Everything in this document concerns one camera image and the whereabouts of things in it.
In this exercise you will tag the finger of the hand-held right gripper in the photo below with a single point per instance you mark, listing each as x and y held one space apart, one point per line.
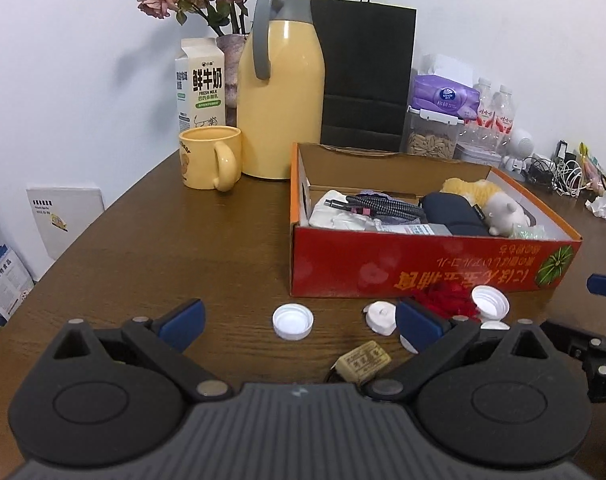
603 360
605 286

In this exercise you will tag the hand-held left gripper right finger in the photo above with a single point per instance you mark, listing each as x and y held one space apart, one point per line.
418 322

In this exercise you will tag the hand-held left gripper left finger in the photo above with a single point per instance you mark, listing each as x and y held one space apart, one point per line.
183 322

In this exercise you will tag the tan rectangular block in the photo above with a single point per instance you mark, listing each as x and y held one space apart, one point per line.
363 360

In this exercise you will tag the orange cardboard box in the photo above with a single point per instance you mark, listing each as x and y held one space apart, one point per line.
383 265

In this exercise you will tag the white tube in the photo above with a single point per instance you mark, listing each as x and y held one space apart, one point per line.
413 229

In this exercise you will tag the clear plastic wrapper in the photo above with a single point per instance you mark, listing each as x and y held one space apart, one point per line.
528 232

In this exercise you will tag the navy blue pouch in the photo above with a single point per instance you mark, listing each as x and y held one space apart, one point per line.
448 210

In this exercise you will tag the yellow and white plush toy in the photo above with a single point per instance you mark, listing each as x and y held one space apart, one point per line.
503 210

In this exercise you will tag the white bottle cap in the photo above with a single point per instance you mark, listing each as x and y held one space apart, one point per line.
381 317
293 321
495 325
408 344
490 301

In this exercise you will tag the red fuzzy cloth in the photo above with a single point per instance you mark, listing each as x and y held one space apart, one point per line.
443 295

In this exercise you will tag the crumpled white tissue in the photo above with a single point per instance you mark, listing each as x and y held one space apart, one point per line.
605 207

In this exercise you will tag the white soft packet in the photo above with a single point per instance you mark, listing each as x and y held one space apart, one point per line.
328 215

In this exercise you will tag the small black device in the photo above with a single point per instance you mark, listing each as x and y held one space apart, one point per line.
563 151

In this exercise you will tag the white booklet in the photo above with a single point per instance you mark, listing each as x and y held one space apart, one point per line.
68 220

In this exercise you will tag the yellow mug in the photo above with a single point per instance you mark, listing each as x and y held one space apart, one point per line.
203 160

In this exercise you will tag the white robot speaker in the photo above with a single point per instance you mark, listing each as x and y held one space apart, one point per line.
520 142

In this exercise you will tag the printed tin box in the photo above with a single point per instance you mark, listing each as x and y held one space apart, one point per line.
475 155

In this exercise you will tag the blue and white box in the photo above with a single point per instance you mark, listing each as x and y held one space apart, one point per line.
8 285

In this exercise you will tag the clear seed container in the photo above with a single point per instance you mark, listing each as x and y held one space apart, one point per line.
430 142

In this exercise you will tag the purple tissue pack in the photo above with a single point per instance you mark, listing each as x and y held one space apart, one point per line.
443 95

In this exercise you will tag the white milk carton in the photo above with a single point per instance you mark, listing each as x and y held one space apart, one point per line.
203 85

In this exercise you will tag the purple flower vase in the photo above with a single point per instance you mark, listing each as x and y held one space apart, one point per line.
230 75

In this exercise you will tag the yellow thermos jug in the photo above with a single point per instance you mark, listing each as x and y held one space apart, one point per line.
283 85

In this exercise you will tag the black paper bag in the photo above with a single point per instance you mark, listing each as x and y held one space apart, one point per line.
363 60

